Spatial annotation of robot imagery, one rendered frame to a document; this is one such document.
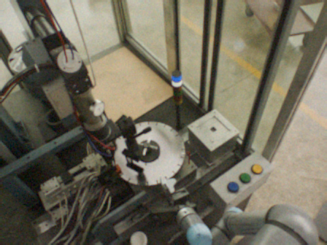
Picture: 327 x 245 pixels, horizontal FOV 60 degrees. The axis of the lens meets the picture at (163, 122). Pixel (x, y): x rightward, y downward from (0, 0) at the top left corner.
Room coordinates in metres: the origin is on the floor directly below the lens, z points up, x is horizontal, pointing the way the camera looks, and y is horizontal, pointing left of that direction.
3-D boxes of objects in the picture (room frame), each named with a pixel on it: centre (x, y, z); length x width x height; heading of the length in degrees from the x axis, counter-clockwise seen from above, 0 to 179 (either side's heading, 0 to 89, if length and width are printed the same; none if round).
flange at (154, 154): (0.67, 0.08, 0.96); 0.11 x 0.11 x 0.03
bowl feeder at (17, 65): (1.25, 0.62, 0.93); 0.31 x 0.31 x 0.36
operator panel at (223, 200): (0.53, -0.32, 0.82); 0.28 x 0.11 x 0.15; 120
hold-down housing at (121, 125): (0.61, 0.13, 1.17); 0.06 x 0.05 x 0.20; 111
